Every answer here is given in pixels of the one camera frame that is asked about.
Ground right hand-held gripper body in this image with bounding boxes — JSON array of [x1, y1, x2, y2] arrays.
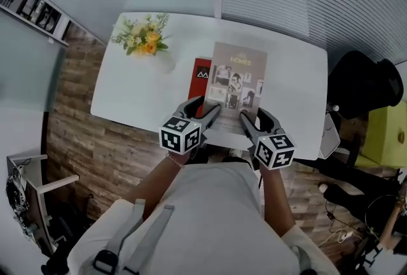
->
[[247, 128, 297, 171]]

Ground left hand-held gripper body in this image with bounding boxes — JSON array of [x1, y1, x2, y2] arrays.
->
[[158, 110, 210, 156]]

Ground red book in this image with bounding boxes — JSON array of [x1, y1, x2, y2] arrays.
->
[[188, 57, 214, 119]]

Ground beige magazine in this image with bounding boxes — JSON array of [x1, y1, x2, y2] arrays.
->
[[203, 41, 268, 137]]

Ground person's left forearm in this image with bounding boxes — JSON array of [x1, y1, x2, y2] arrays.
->
[[126, 152, 192, 221]]

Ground person's right forearm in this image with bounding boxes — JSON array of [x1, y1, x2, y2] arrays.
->
[[258, 164, 297, 239]]

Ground person's black trousers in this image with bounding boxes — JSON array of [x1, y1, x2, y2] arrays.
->
[[190, 143, 256, 170]]

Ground white box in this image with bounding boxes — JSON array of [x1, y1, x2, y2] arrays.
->
[[319, 112, 341, 160]]

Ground white vase with yellow flowers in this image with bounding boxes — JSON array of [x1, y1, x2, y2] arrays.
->
[[109, 12, 177, 74]]

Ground person's white shirt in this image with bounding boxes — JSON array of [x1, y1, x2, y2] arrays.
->
[[67, 161, 341, 275]]

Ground black office chair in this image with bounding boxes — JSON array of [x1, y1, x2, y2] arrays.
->
[[305, 50, 405, 169]]

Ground yellow-green cabinet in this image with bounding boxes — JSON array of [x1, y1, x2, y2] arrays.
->
[[354, 104, 407, 170]]

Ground black harness buckle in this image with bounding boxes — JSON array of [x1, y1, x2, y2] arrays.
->
[[92, 249, 121, 275]]

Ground black swivel chair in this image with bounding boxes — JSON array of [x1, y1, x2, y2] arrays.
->
[[40, 196, 97, 275]]

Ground white side table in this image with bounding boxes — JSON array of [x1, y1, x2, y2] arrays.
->
[[6, 153, 81, 256]]

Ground frosted glass door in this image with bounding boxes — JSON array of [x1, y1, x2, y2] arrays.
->
[[0, 17, 68, 113]]

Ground black and white shelf rack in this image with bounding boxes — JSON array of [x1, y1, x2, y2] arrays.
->
[[0, 0, 70, 48]]

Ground silver bracelet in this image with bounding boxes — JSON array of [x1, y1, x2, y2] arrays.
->
[[164, 152, 186, 170]]

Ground black floor cable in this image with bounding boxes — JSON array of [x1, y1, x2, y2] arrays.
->
[[325, 199, 338, 221]]

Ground grey harness strap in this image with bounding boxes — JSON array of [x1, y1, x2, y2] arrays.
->
[[104, 198, 176, 275]]

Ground white floor cable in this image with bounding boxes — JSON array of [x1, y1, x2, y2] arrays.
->
[[317, 228, 364, 246]]

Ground tangle of cables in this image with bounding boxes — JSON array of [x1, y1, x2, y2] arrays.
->
[[4, 157, 33, 237]]

